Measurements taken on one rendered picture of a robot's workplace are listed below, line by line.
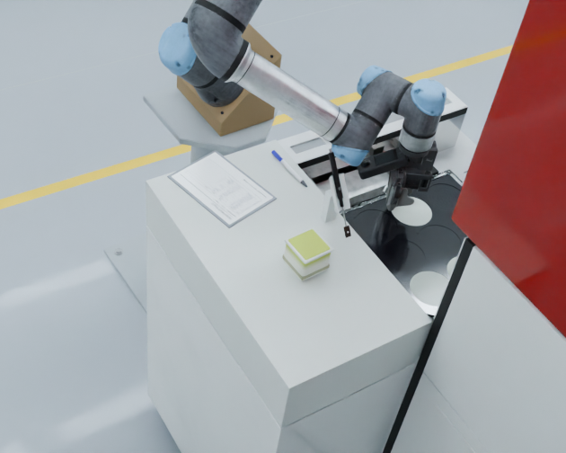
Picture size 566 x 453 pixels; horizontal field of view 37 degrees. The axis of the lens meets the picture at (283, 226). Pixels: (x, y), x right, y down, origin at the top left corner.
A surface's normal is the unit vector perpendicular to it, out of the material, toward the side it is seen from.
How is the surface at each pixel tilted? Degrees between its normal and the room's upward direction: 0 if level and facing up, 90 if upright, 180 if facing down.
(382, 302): 0
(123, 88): 0
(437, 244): 0
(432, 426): 90
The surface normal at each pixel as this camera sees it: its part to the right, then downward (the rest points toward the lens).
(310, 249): 0.11, -0.69
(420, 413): -0.85, 0.31
